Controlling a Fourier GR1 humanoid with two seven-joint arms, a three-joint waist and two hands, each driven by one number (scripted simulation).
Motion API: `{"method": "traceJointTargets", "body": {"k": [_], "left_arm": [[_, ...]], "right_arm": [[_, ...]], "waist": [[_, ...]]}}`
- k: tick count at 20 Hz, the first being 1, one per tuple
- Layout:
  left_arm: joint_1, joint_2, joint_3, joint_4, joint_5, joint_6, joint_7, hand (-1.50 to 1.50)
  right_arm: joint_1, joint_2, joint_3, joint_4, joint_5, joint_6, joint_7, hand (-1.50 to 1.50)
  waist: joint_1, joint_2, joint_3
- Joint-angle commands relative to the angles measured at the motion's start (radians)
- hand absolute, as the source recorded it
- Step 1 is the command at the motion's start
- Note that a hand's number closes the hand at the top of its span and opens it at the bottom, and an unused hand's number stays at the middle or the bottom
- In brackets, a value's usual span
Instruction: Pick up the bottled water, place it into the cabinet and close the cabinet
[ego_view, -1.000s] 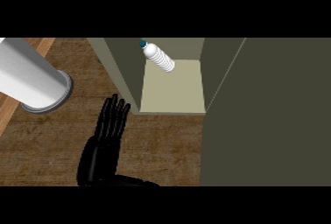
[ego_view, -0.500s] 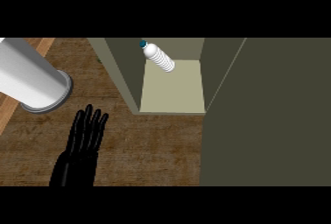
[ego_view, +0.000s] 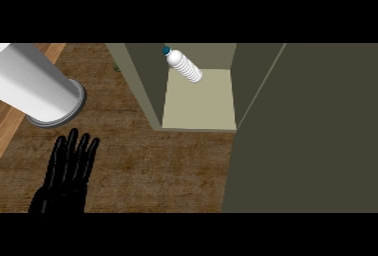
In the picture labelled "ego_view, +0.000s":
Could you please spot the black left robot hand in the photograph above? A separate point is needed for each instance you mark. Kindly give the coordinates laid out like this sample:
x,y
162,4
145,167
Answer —
x,y
64,186

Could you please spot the olive open cabinet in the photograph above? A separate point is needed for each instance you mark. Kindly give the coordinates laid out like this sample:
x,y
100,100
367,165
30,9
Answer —
x,y
197,103

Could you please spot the dark olive cabinet door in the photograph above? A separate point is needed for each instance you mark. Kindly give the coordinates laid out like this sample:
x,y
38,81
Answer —
x,y
311,133

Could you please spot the white cylinder with grey rim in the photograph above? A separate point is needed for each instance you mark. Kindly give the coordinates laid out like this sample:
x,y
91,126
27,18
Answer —
x,y
38,86

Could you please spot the small green object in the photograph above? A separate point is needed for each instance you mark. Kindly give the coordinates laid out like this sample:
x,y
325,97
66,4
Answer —
x,y
117,68

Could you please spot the white bottle with teal cap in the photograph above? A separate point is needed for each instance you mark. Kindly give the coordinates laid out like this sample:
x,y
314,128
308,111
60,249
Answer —
x,y
185,68

